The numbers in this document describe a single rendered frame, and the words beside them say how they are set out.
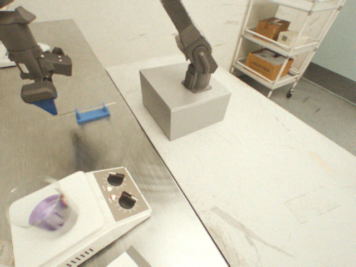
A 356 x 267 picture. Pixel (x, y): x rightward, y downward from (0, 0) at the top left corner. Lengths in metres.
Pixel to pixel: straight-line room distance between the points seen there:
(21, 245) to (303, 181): 0.57
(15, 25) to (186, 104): 0.37
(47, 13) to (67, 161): 1.25
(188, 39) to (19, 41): 0.34
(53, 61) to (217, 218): 0.51
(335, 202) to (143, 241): 0.44
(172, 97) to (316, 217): 0.42
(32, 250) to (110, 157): 0.24
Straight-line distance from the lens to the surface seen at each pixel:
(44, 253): 0.35
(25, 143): 0.64
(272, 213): 0.47
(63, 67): 0.53
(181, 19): 0.44
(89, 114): 0.63
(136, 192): 0.40
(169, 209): 0.41
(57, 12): 1.65
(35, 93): 0.48
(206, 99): 0.49
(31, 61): 0.52
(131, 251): 0.40
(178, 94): 0.49
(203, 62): 0.45
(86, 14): 1.67
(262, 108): 0.71
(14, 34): 0.50
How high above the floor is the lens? 1.29
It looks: 48 degrees down
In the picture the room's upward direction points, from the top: 3 degrees clockwise
